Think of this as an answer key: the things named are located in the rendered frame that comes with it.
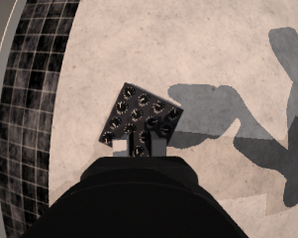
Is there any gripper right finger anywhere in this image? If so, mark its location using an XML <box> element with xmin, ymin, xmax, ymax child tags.
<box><xmin>148</xmin><ymin>131</ymin><xmax>166</xmax><ymax>157</ymax></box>

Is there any black knob box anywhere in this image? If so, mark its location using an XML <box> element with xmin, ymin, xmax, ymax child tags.
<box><xmin>98</xmin><ymin>82</ymin><xmax>183</xmax><ymax>157</ymax></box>

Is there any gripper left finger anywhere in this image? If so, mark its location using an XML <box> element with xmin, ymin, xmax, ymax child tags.
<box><xmin>113</xmin><ymin>131</ymin><xmax>134</xmax><ymax>157</ymax></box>

